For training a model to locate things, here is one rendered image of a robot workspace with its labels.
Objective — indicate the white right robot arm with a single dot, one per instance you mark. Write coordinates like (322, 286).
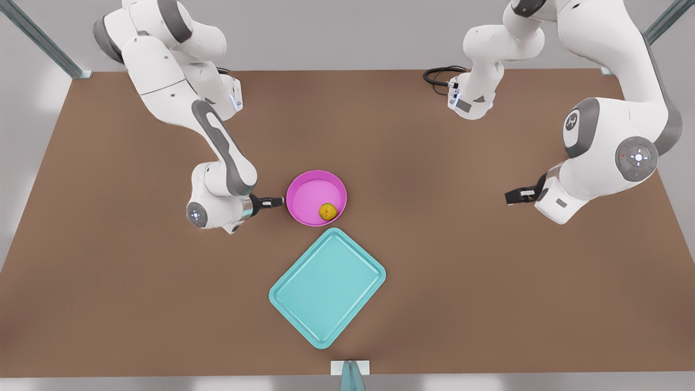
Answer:
(163, 70)

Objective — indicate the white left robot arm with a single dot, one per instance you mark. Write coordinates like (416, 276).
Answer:
(608, 136)

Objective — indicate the pink plate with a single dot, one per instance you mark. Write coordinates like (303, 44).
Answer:
(316, 197)

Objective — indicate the teal tray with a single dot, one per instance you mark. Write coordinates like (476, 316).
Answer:
(327, 288)

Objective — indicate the orange fruit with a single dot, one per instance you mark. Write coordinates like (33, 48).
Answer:
(327, 211)

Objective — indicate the silver frame post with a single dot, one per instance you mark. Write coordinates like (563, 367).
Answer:
(352, 376)
(659, 24)
(40, 38)

